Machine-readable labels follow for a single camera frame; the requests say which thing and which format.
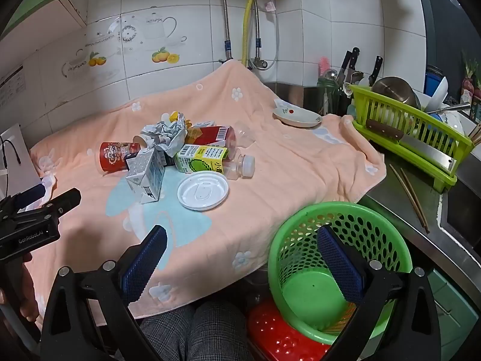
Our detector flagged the white saucer plate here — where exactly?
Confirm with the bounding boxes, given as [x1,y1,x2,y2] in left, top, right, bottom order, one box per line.
[272,107,323,128]

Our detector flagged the person's left hand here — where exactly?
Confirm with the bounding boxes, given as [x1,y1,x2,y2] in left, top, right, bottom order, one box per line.
[0,252,40,322]

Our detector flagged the person's right leg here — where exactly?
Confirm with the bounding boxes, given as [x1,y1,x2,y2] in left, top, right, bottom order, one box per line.
[184,303,252,361]

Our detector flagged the white board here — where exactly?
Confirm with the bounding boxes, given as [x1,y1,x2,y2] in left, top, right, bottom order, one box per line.
[0,122,40,196]

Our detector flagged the white round plastic lid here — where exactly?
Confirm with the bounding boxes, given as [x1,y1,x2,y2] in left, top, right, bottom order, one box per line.
[177,171,230,211]

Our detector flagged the teal base cabinet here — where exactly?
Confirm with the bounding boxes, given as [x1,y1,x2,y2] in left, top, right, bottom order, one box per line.
[424,267,478,361]

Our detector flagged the green plastic dish rack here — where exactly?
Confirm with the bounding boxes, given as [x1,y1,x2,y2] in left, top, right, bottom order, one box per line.
[349,85,474,190]

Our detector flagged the blue jar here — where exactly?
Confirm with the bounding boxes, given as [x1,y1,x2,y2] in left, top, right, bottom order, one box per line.
[424,66,446,104]

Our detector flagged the steel sink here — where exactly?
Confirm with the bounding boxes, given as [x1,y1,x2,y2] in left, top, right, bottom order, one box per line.
[440,150,481,249]

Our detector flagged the metal flexible hose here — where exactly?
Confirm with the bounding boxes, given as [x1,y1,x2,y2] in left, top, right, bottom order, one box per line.
[253,0,279,70]
[212,0,234,61]

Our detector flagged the person's left leg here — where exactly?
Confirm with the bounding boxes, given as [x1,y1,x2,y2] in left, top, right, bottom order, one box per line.
[139,306,196,361]

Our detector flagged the grey paper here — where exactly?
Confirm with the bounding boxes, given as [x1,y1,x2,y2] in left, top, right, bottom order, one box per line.
[141,112,188,156]

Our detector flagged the red paper cup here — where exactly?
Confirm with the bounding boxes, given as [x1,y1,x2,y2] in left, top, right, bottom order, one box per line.
[99,141,145,174]

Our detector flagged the yellow snack wrapper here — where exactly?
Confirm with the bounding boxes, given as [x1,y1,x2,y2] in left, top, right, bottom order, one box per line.
[170,111,204,144]

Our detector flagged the green plastic mesh basket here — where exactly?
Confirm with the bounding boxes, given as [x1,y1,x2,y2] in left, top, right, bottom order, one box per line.
[268,202,414,344]

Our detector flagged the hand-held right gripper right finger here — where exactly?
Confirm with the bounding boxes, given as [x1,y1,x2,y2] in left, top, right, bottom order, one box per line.
[317,226,441,361]

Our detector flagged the black handled kitchen knife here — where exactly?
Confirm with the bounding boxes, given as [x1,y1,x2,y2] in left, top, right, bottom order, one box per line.
[368,56,383,87]
[340,47,360,83]

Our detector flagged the yellow gas hose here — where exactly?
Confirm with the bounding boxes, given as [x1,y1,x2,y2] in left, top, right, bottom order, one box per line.
[241,0,258,66]

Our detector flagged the red plastic stool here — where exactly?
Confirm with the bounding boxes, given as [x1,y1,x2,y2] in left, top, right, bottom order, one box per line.
[246,297,331,361]

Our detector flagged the peach flower print towel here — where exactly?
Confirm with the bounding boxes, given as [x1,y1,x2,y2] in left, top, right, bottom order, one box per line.
[23,60,388,326]

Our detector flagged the dark green utensil holder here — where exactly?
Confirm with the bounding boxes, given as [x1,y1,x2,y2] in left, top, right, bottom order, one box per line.
[317,77,354,115]

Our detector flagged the clear bottle with white cap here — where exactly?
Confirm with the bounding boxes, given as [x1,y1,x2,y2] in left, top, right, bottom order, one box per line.
[222,148,256,180]

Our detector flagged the green and yellow drink carton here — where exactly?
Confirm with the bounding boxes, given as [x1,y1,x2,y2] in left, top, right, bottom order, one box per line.
[173,143,229,175]

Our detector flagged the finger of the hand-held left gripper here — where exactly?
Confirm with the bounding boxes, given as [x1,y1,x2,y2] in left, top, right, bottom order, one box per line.
[38,189,82,221]
[13,184,46,211]

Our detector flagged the person's leg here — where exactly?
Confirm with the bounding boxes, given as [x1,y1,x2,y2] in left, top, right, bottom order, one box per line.
[184,303,252,361]
[139,306,196,361]

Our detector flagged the cleaver with wooden handle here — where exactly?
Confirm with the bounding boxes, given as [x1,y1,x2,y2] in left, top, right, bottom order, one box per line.
[366,118,458,174]

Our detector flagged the grey and white milk carton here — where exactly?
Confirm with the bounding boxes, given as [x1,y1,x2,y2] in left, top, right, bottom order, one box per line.
[125,147,166,204]

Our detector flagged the black cable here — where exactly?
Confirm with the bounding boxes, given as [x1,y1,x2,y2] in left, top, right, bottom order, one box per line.
[0,139,21,196]

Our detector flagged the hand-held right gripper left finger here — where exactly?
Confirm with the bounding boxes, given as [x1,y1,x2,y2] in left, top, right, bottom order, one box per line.
[39,225,168,361]

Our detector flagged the wooden chopstick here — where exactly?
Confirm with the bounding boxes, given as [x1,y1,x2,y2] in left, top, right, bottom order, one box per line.
[389,163,424,227]
[399,168,430,233]

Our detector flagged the steel bowl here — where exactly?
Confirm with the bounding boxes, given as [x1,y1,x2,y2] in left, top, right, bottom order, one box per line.
[370,76,421,110]

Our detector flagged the clear plastic cup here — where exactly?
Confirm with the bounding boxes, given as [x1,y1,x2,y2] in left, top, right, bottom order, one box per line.
[235,120,261,148]

